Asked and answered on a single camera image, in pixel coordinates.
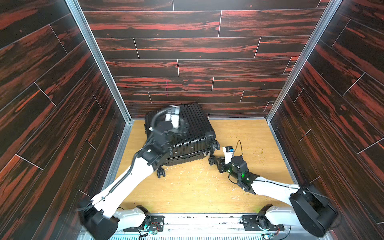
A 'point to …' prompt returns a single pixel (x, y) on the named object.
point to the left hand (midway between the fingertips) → (176, 117)
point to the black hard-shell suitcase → (196, 138)
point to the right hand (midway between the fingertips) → (219, 156)
